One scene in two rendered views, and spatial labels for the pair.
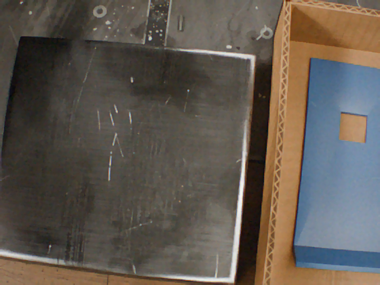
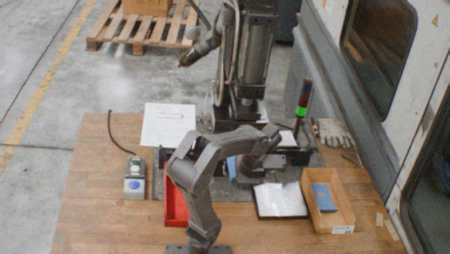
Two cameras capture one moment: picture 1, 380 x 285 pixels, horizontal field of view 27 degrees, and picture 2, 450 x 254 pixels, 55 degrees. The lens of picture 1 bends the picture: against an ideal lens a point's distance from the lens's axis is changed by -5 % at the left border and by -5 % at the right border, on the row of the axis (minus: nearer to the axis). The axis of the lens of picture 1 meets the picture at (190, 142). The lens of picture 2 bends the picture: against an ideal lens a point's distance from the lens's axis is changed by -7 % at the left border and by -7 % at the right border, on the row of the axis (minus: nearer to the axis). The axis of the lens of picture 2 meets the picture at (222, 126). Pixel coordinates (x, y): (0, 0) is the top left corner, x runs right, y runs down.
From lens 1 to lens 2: 1.18 m
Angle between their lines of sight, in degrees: 40
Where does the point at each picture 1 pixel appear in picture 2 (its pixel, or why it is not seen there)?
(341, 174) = (321, 199)
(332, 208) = (321, 205)
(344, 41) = (314, 179)
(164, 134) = (287, 195)
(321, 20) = (310, 173)
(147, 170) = (286, 200)
